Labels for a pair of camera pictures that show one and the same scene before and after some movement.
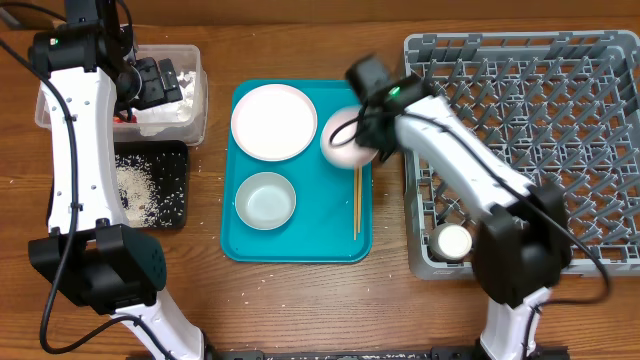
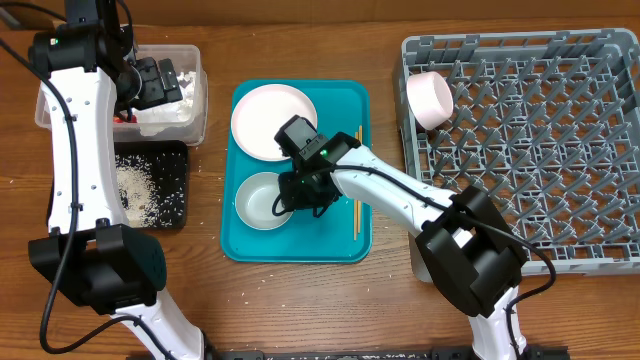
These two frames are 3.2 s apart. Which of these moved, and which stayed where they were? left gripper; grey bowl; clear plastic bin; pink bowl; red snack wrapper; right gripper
Moved: right gripper; pink bowl
Stayed: grey bowl; clear plastic bin; red snack wrapper; left gripper
